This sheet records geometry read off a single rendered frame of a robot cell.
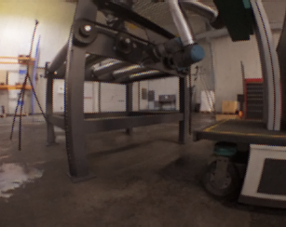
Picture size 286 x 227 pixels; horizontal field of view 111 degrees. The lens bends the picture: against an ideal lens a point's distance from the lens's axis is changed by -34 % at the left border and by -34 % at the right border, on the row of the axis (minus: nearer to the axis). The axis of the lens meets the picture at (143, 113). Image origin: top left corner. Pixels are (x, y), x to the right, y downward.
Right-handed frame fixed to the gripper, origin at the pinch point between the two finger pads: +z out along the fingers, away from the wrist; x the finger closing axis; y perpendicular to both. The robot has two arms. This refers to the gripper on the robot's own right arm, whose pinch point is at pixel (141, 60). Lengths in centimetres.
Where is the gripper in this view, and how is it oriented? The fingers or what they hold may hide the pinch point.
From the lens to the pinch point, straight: 110.7
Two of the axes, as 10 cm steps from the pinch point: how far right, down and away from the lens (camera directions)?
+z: -7.9, 1.9, 5.9
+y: -1.7, 8.5, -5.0
